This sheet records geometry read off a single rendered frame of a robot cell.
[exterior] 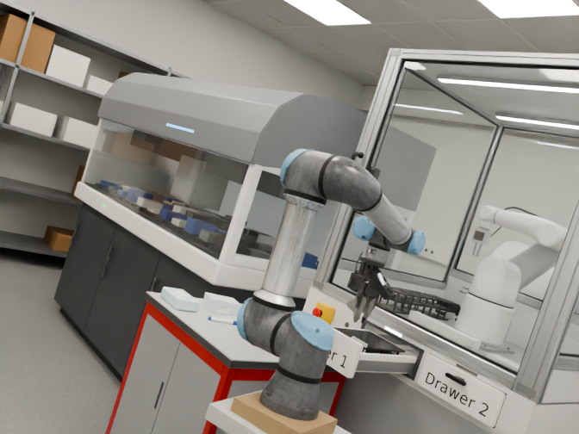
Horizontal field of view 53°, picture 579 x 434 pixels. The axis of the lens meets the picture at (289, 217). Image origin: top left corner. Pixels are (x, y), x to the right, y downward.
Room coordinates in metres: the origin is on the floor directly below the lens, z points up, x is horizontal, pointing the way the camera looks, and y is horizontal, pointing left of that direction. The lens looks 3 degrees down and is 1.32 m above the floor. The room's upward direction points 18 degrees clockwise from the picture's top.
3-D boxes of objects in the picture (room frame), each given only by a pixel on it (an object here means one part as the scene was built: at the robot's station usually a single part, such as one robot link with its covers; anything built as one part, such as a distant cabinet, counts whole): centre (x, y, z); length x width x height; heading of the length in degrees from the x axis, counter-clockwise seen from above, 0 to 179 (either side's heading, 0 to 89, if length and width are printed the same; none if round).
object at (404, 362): (1.98, -0.40, 0.86); 0.40 x 0.26 x 0.06; 131
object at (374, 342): (1.98, -0.39, 0.87); 0.22 x 0.18 x 0.06; 131
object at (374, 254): (1.90, -0.31, 1.19); 0.08 x 0.08 x 0.05
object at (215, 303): (2.28, 0.15, 0.79); 0.13 x 0.09 x 0.05; 118
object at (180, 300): (2.17, 0.30, 0.78); 0.15 x 0.10 x 0.04; 38
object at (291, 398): (1.42, -0.15, 0.84); 0.15 x 0.15 x 0.10
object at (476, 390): (1.82, -0.69, 0.87); 0.29 x 0.02 x 0.11; 41
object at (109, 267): (3.59, 0.39, 0.89); 1.86 x 1.21 x 1.78; 41
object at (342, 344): (1.85, -0.24, 0.87); 0.29 x 0.02 x 0.11; 41
